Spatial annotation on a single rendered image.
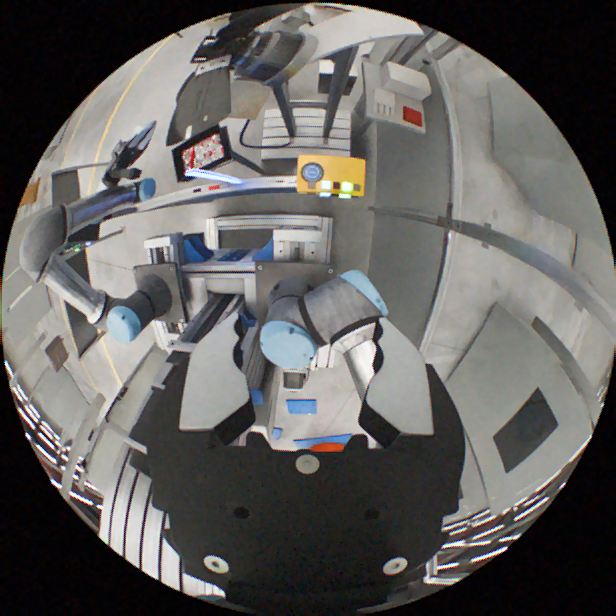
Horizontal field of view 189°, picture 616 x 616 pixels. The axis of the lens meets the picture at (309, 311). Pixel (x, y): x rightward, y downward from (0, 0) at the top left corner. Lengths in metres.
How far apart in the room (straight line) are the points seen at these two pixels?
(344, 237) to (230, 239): 0.82
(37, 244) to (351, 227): 1.70
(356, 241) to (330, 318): 1.30
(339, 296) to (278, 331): 0.13
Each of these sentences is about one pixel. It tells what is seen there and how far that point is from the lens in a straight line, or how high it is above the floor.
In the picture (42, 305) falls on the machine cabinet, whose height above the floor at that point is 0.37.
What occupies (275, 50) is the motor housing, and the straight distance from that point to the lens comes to 0.65.
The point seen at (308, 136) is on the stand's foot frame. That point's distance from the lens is 1.62.
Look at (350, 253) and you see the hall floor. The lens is 1.66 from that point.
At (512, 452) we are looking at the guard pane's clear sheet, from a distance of 0.59.
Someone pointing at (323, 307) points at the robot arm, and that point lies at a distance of 0.39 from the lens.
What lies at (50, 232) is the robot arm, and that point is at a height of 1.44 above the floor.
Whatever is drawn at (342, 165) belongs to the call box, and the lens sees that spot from 0.53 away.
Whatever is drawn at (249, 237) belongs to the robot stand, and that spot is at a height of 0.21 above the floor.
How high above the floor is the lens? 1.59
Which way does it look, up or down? 61 degrees down
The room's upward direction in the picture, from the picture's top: 179 degrees counter-clockwise
